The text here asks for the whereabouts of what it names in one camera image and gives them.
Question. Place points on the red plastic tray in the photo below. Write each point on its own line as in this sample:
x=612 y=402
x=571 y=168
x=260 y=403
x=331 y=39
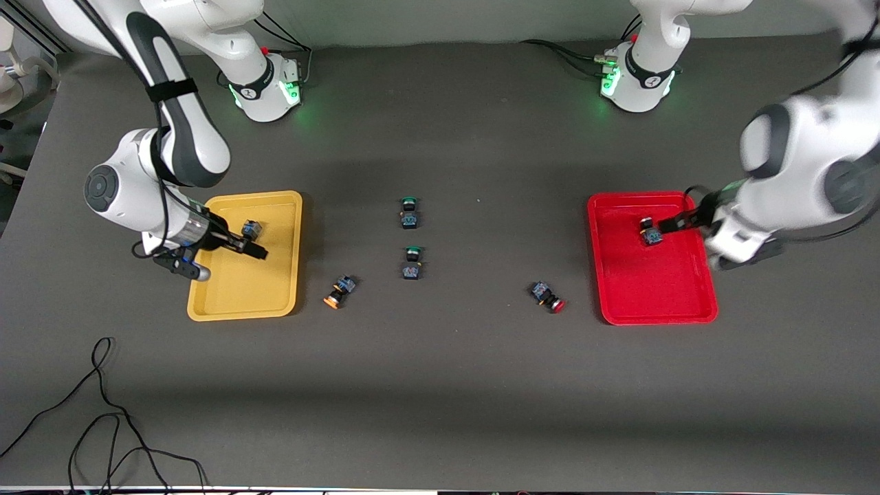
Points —
x=653 y=289

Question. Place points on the red mushroom push button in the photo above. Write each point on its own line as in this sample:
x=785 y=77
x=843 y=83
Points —
x=651 y=236
x=544 y=293

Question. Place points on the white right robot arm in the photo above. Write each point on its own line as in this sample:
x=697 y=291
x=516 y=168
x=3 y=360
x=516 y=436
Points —
x=185 y=137

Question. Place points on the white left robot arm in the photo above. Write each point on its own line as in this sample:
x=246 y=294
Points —
x=797 y=158

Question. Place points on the yellow mushroom push button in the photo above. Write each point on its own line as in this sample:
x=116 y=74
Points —
x=252 y=229
x=342 y=287

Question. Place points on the green mushroom push button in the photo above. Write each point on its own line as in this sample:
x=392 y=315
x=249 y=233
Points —
x=411 y=270
x=410 y=218

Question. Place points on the white background equipment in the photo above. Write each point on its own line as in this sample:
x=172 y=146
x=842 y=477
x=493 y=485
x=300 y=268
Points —
x=10 y=89

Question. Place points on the yellow plastic tray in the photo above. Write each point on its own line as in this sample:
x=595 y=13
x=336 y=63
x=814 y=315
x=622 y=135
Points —
x=240 y=295

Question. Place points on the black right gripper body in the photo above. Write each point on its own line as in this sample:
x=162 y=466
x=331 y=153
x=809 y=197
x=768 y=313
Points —
x=217 y=231

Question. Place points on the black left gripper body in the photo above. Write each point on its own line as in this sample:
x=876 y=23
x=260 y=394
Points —
x=704 y=207

